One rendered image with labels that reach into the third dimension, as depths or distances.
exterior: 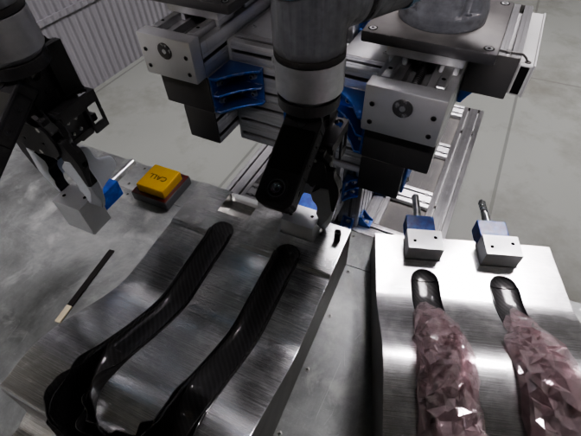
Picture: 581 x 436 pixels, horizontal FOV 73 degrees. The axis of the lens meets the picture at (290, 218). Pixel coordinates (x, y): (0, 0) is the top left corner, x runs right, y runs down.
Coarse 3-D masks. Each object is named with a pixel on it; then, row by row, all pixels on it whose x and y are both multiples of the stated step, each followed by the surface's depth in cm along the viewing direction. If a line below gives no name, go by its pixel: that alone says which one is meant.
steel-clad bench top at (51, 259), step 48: (0, 192) 78; (48, 192) 77; (192, 192) 76; (0, 240) 70; (48, 240) 69; (96, 240) 69; (144, 240) 69; (0, 288) 63; (48, 288) 63; (96, 288) 63; (336, 288) 62; (0, 336) 58; (336, 336) 56; (336, 384) 52; (0, 432) 49; (288, 432) 49; (336, 432) 48
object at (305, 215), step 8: (304, 200) 60; (312, 200) 60; (304, 208) 57; (312, 208) 59; (288, 216) 56; (296, 216) 56; (304, 216) 56; (312, 216) 56; (288, 224) 56; (296, 224) 55; (304, 224) 55; (312, 224) 55; (288, 232) 57; (296, 232) 56; (304, 232) 56; (312, 232) 55; (312, 240) 56
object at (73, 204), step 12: (120, 168) 61; (108, 180) 58; (72, 192) 55; (108, 192) 57; (120, 192) 59; (60, 204) 54; (72, 204) 53; (84, 204) 53; (108, 204) 58; (72, 216) 55; (84, 216) 54; (96, 216) 56; (108, 216) 58; (84, 228) 57; (96, 228) 57
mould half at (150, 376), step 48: (192, 240) 58; (240, 240) 57; (288, 240) 57; (144, 288) 53; (240, 288) 52; (288, 288) 52; (48, 336) 44; (96, 336) 45; (192, 336) 47; (288, 336) 48; (0, 384) 40; (48, 384) 40; (144, 384) 40; (240, 384) 42; (288, 384) 47; (48, 432) 43; (240, 432) 37
